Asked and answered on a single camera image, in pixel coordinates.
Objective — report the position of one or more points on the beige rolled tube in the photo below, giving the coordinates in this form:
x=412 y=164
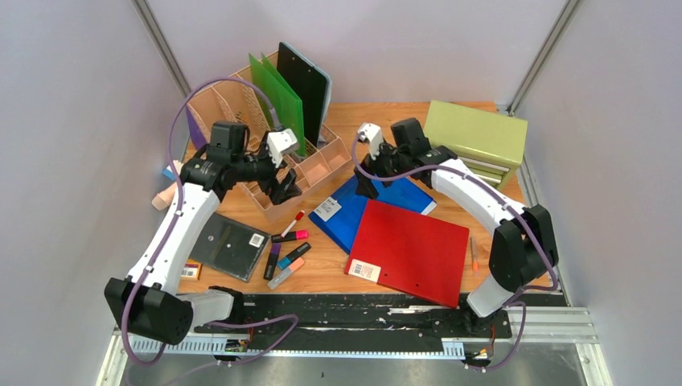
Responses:
x=164 y=198

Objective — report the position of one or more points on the red binder folder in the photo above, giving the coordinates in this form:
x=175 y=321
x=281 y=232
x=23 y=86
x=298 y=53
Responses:
x=409 y=252

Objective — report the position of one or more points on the orange tip pen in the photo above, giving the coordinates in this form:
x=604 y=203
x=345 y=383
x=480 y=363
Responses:
x=474 y=255

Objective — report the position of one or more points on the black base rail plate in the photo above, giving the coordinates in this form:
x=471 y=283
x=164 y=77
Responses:
x=371 y=322

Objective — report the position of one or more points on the blue white eraser block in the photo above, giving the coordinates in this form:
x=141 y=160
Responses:
x=171 y=171

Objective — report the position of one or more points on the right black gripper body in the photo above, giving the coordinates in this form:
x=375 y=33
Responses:
x=387 y=163

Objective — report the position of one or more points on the purple highlighter marker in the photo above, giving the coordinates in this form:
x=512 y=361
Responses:
x=272 y=260

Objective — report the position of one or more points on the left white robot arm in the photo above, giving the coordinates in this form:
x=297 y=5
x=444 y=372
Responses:
x=146 y=302

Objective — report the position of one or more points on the green translucent plastic folder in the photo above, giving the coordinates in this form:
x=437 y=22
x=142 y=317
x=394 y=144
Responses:
x=283 y=98

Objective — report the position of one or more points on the pink highlighter marker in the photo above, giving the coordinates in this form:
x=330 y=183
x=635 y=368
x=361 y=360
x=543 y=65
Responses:
x=290 y=236

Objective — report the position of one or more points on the black clipboard blue back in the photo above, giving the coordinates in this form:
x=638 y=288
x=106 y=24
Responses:
x=313 y=87

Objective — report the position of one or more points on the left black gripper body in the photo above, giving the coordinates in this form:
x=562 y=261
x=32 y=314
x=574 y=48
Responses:
x=252 y=169

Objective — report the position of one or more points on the green metal drawer cabinet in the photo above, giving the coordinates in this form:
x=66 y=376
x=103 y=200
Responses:
x=490 y=144

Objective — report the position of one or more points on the black notebook with sticker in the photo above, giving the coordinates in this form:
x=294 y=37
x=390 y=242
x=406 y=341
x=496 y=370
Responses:
x=231 y=247

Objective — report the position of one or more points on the beige plastic file organizer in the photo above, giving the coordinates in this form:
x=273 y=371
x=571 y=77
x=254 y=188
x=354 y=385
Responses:
x=246 y=98

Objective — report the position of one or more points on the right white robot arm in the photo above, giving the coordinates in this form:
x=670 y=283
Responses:
x=523 y=245

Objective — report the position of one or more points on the orange yellow booklet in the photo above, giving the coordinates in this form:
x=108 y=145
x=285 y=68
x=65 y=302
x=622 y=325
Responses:
x=191 y=270

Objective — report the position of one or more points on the white red whiteboard marker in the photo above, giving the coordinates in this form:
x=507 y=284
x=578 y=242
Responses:
x=290 y=227

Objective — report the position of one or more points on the blue highlighter marker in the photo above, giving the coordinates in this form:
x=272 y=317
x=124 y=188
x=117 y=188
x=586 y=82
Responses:
x=292 y=256

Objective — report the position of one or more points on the orange highlighter marker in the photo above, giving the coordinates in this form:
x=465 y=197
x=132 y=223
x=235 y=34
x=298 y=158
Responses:
x=285 y=273

